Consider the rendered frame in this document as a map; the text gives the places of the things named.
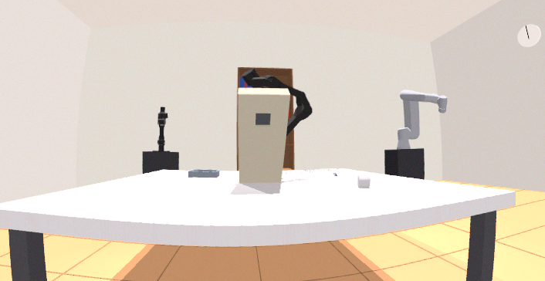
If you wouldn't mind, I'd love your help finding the white cylinder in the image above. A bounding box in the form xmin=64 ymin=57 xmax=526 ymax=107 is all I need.
xmin=357 ymin=174 xmax=371 ymax=188

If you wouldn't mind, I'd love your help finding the beige rectangular panel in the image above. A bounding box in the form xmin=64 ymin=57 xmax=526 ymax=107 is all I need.
xmin=238 ymin=88 xmax=290 ymax=183

